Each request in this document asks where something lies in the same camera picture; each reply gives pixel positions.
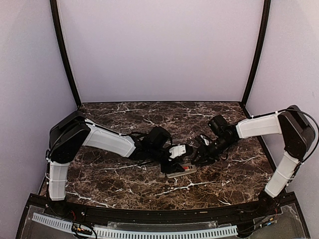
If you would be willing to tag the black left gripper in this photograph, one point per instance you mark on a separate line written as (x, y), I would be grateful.
(171, 168)

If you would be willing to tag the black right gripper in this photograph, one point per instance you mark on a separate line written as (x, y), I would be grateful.
(205, 155)

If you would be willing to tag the white remote control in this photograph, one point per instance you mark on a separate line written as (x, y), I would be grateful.
(173, 175)

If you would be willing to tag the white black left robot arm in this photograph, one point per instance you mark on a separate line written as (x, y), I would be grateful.
(75, 131)

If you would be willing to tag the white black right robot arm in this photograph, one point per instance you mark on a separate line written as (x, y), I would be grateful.
(300, 138)

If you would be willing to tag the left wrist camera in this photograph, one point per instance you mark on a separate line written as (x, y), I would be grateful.
(180, 151)

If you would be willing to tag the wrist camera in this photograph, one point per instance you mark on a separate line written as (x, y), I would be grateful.
(180, 151)
(203, 139)

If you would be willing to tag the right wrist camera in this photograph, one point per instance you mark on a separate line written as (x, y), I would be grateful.
(203, 139)

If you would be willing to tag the black front rail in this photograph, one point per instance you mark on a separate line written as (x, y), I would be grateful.
(242, 213)

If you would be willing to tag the white slotted cable duct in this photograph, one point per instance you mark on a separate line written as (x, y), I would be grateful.
(121, 231)

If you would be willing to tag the black vertical frame post right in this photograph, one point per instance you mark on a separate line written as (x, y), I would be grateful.
(258, 51)

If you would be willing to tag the black vertical frame post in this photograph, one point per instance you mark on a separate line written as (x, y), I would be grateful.
(63, 52)
(258, 51)

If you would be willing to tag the black vertical frame post left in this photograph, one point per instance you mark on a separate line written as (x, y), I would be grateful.
(63, 52)

